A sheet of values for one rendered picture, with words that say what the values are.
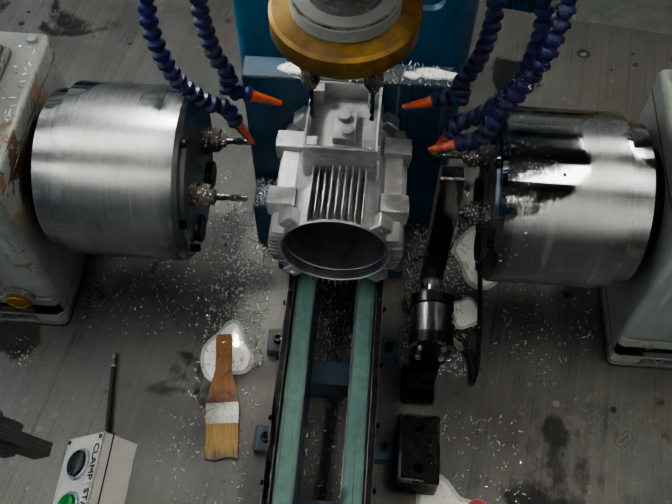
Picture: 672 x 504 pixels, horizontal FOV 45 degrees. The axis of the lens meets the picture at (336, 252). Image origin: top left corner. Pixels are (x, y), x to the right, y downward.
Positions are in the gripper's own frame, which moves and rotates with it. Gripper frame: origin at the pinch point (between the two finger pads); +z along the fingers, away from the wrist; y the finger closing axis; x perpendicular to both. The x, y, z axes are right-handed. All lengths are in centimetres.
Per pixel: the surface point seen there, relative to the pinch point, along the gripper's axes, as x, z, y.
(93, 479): -3.4, 8.3, -2.2
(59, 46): 42, 8, 92
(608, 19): -25, 159, 198
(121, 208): -1.7, 4.4, 32.9
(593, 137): -54, 37, 44
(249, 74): -16, 10, 54
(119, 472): -3.5, 11.4, -0.6
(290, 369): -8.4, 33.0, 19.6
